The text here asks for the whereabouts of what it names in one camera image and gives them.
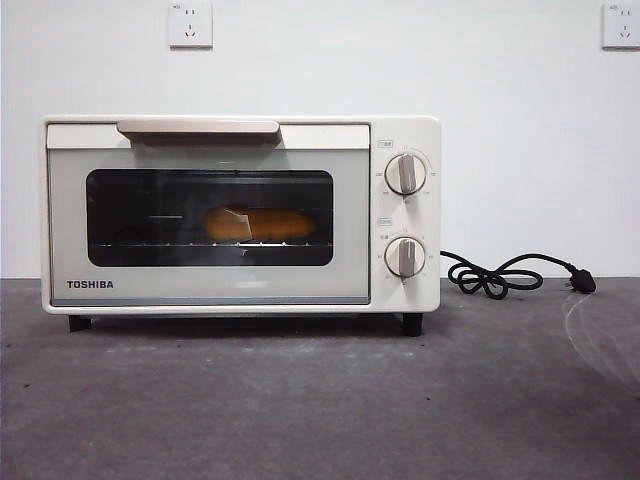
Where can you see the yellow corn cob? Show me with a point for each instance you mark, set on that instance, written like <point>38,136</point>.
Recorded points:
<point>280,225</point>

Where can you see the cream oven dial knob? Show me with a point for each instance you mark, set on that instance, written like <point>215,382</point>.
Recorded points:
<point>405,174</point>
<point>404,256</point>

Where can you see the cream Toshiba toaster oven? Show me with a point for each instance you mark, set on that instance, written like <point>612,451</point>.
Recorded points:
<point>415,135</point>

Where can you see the white wall socket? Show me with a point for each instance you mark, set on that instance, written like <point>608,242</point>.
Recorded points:
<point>190,25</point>
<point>622,25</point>

